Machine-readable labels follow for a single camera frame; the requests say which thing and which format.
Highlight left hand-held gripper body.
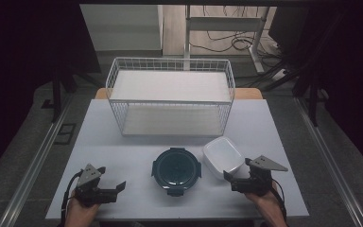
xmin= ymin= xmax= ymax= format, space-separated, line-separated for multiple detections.
xmin=74 ymin=163 xmax=119 ymax=208

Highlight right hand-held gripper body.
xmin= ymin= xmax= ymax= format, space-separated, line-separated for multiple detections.
xmin=231 ymin=154 xmax=289 ymax=197

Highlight white square container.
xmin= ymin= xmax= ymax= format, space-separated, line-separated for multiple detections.
xmin=202 ymin=135 xmax=246 ymax=181

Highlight round container with dark lid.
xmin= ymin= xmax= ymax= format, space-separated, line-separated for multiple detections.
xmin=150 ymin=147 xmax=202 ymax=198

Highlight white wire rack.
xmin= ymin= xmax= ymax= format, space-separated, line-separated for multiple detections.
xmin=105 ymin=56 xmax=236 ymax=138

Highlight person's left hand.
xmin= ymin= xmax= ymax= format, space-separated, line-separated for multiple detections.
xmin=64 ymin=190 xmax=102 ymax=223

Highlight person's right hand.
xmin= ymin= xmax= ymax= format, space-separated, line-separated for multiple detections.
xmin=244 ymin=181 xmax=282 ymax=219

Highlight wooden table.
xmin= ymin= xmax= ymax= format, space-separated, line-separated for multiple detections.
xmin=94 ymin=87 xmax=265 ymax=101

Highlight black metal stand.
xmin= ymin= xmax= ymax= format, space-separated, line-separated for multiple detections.
xmin=249 ymin=12 xmax=345 ymax=128
xmin=41 ymin=67 xmax=104 ymax=125

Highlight white power strip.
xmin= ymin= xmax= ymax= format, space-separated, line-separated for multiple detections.
xmin=271 ymin=68 xmax=287 ymax=82

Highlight white cabinet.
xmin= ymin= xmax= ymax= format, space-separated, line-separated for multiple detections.
xmin=79 ymin=4 xmax=164 ymax=52

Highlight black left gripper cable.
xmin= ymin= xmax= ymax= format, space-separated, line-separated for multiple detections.
xmin=60 ymin=171 xmax=83 ymax=227

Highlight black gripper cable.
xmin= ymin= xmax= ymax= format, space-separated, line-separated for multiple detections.
xmin=270 ymin=178 xmax=288 ymax=223
xmin=60 ymin=171 xmax=83 ymax=227

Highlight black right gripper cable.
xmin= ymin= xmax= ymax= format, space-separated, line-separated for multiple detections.
xmin=270 ymin=178 xmax=288 ymax=223

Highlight metal floor rail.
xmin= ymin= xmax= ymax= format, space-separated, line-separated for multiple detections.
xmin=0 ymin=94 xmax=74 ymax=227
xmin=294 ymin=96 xmax=363 ymax=227

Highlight black floor cables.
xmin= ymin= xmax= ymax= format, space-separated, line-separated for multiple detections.
xmin=190 ymin=5 xmax=285 ymax=61

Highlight white desk frame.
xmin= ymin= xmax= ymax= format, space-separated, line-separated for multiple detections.
xmin=183 ymin=4 xmax=270 ymax=75

